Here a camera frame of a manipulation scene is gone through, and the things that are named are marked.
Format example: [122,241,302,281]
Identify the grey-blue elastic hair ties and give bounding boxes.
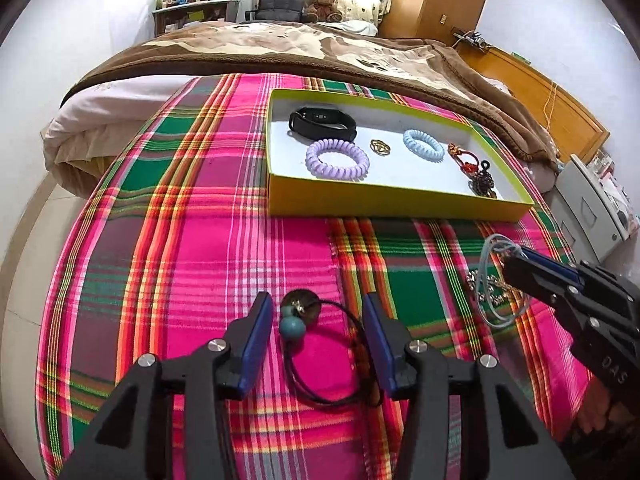
[475,233,534,330]

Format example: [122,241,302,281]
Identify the black cord teal bead tie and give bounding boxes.
[278,288,384,410]

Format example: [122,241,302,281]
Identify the silver chain hair clip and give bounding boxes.
[466,270,509,307]

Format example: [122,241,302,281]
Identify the dark beaded bracelet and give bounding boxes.
[470,159,499,200]

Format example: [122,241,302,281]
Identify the right hand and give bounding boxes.
[576,377,636,434]

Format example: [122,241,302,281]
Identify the grey bedside drawer cabinet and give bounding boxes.
[544,154,639,263]

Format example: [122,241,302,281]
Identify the pink green plaid cloth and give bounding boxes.
[35,74,590,478]

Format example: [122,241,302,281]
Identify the wooden headboard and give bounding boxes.
[457,42,610,164]

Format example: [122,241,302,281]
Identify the yellow-green shallow tray box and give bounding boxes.
[266,89,534,222]

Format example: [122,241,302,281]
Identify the black fitness band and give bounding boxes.
[288,106,357,143]

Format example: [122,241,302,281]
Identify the white bed sheet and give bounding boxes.
[41,75,191,198]

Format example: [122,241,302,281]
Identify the brown patterned blanket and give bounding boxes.
[68,22,558,168]

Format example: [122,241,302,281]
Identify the wooden desk with clutter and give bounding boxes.
[152,0,240,37]

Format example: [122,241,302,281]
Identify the dark grey chair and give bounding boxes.
[245,0,306,22]

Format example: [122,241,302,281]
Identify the brown teddy bear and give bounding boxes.
[303,0,343,23]

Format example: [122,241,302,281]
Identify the red gold knot bracelet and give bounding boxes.
[447,142,482,176]

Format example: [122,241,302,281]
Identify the light blue spiral hair tie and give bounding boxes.
[402,128,446,164]

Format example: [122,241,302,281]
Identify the purple spiral hair tie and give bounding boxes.
[305,138,371,182]

